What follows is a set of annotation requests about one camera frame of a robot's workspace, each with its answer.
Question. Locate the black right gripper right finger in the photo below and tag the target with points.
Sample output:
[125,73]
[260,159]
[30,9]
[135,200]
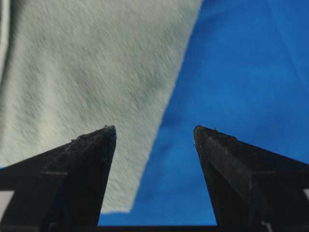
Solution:
[252,189]

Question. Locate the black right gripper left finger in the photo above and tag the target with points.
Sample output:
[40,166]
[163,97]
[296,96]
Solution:
[59,189]

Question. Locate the pale green bath towel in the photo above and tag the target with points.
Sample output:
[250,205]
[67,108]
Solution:
[71,67]

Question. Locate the blue table cloth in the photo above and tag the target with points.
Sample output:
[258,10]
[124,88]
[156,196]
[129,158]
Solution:
[245,73]

